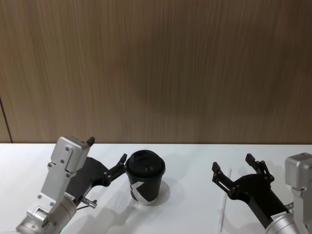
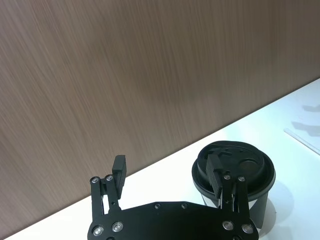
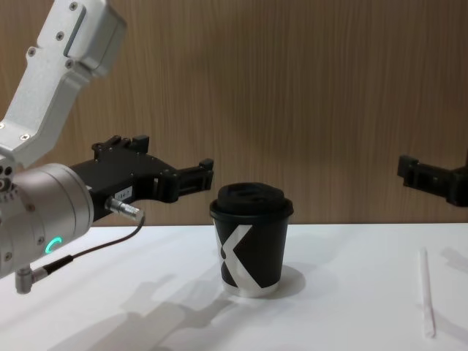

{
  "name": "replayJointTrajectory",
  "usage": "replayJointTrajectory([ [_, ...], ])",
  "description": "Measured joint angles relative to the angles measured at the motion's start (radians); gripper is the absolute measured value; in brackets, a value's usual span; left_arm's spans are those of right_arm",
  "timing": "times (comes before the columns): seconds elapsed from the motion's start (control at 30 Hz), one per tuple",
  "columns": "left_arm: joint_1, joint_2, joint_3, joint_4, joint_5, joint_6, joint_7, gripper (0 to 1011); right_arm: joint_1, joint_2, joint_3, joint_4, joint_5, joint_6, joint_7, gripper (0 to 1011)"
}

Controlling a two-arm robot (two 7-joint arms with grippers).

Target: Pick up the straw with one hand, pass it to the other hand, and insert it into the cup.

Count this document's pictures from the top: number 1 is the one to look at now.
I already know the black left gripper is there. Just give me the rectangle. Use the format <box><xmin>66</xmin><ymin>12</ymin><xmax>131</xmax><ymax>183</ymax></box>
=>
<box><xmin>64</xmin><ymin>136</ymin><xmax>128</xmax><ymax>203</ymax></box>

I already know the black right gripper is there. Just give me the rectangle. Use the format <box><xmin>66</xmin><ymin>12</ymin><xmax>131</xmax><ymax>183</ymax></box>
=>
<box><xmin>212</xmin><ymin>153</ymin><xmax>293</xmax><ymax>224</ymax></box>

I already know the white wrapped straw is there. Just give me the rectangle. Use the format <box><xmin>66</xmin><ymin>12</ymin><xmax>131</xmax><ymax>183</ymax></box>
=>
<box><xmin>220</xmin><ymin>167</ymin><xmax>233</xmax><ymax>233</ymax></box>

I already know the black plastic cup lid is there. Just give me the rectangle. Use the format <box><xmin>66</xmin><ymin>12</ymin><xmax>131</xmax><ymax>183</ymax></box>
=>
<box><xmin>125</xmin><ymin>150</ymin><xmax>167</xmax><ymax>178</ymax></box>

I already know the black paper cup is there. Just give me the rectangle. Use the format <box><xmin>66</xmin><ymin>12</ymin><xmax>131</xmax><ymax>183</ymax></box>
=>
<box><xmin>126</xmin><ymin>167</ymin><xmax>165</xmax><ymax>204</ymax></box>

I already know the thin cable with silver plug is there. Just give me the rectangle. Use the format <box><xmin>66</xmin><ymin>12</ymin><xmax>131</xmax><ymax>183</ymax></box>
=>
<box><xmin>73</xmin><ymin>197</ymin><xmax>98</xmax><ymax>213</ymax></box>

